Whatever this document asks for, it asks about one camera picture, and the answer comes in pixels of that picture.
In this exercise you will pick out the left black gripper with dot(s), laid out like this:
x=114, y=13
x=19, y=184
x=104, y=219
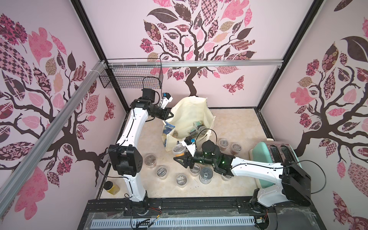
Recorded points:
x=164, y=116

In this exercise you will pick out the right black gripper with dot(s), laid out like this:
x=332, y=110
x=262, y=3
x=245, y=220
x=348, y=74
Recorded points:
x=189, y=158

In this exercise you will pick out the yellow label jar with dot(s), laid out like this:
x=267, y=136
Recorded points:
x=179, y=150

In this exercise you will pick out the clear seed jar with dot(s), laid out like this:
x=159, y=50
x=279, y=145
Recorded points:
x=181, y=180
x=150, y=161
x=236, y=149
x=162, y=172
x=206, y=175
x=195, y=171
x=226, y=177
x=223, y=144

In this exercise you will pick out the cream canvas tote bag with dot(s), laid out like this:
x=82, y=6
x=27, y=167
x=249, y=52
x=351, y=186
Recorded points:
x=187, y=112

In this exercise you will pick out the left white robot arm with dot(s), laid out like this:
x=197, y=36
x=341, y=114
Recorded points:
x=125, y=157

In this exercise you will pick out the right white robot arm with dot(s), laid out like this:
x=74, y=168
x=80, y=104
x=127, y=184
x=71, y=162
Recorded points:
x=289, y=181

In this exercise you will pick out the yellow jar near base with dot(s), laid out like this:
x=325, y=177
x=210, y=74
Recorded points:
x=111, y=188

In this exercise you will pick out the mint green chrome toaster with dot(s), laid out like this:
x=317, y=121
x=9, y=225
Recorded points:
x=272, y=152

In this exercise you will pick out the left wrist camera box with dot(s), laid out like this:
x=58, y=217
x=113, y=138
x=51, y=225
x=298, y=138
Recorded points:
x=166, y=99

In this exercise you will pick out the black wire wall basket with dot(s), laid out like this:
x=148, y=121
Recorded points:
x=133, y=73

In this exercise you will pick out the aluminium rail back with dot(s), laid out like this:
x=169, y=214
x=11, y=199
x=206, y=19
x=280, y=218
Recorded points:
x=211, y=63

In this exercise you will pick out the aluminium rail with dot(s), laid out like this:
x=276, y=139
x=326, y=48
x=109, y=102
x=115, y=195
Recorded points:
x=211, y=63
x=17, y=179

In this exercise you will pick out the white slotted cable duct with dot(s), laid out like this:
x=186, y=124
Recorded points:
x=172, y=223

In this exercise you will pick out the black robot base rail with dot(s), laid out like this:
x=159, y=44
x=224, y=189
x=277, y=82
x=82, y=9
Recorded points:
x=284, y=216

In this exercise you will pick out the aluminium rail left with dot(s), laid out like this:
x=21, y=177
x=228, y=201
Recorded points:
x=17, y=179

